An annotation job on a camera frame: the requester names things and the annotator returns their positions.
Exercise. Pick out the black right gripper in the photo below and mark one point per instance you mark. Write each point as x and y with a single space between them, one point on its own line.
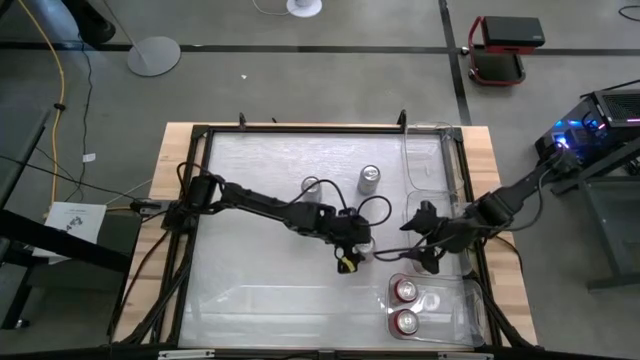
457 232

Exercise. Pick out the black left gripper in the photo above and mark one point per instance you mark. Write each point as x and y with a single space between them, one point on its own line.
350 231

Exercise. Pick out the silver can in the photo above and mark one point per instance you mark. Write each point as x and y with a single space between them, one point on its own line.
369 178

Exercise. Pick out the red Coca-Cola can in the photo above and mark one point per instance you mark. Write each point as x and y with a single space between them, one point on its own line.
406 322
405 291

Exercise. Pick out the blue Spindrift soda can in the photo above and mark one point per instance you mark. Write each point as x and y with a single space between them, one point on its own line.
311 187

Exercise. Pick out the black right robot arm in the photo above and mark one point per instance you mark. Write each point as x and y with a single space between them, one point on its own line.
510 200

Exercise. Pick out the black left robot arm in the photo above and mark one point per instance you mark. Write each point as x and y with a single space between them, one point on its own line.
270 207

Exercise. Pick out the grey metal stand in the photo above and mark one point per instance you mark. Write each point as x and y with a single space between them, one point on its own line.
610 225

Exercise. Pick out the wooden table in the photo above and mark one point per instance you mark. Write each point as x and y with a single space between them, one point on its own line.
170 150

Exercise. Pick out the black computer tower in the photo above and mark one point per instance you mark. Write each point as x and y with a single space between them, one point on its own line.
590 125

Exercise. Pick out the red and black step stool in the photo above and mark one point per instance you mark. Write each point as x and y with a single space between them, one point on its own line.
500 50

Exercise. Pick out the white fan base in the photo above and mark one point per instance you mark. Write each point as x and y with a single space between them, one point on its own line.
304 7

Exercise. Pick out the grey floor lamp base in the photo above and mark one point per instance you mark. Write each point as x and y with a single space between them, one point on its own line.
153 56

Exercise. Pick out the small white floor tag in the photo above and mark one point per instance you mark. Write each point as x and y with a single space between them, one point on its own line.
89 157

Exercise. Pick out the white paper sheet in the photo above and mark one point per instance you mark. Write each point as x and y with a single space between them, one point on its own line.
75 222

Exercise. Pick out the black side desk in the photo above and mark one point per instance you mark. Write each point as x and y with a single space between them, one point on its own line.
50 240

